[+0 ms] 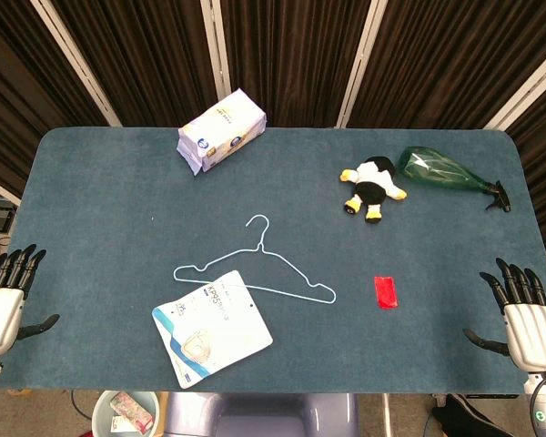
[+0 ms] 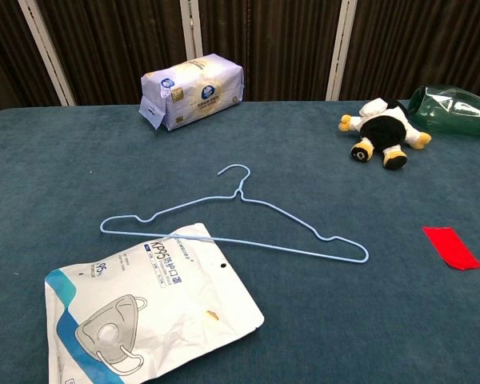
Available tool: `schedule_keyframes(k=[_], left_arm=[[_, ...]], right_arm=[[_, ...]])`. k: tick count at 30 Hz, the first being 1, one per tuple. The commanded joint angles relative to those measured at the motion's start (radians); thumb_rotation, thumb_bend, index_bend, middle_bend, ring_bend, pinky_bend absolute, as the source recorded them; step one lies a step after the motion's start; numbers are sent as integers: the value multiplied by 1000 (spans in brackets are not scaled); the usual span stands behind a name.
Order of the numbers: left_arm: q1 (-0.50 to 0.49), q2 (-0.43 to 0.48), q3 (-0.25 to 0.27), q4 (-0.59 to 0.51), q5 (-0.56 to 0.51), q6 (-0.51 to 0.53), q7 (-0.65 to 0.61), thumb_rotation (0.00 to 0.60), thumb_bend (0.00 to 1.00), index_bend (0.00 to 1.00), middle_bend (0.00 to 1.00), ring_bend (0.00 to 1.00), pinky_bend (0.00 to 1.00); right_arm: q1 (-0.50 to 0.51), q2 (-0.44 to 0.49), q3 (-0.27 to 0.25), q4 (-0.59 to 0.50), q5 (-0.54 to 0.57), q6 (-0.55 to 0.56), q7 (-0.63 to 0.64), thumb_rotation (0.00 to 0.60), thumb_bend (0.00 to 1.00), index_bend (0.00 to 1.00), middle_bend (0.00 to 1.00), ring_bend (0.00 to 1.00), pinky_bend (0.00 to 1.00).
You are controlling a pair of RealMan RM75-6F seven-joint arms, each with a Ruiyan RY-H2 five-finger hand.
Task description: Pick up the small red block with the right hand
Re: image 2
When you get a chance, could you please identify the white partition frame post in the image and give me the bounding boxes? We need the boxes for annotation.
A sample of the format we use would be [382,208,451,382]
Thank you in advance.
[179,0,204,61]
[326,0,359,102]
[18,0,77,107]

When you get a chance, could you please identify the black white penguin plush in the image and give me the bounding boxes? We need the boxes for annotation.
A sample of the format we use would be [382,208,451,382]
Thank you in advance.
[338,97,433,170]

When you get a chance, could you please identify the green plastic spray bottle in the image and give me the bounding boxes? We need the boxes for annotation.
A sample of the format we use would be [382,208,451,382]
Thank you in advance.
[406,85,480,139]

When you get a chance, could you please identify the teal felt table mat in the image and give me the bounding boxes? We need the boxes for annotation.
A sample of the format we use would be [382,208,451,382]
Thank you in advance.
[0,98,480,384]

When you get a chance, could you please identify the white KP95 mask package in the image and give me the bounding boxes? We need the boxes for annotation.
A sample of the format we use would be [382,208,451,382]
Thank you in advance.
[44,222,266,384]

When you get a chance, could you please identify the lilac tissue paper pack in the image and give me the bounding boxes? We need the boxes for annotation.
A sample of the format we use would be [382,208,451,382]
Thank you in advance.
[138,53,246,132]

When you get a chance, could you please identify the light blue wire hanger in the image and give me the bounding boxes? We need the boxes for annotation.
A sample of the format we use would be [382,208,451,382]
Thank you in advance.
[99,163,370,264]

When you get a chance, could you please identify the dark pleated curtain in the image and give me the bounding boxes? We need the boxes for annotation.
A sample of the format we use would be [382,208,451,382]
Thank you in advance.
[0,0,480,118]

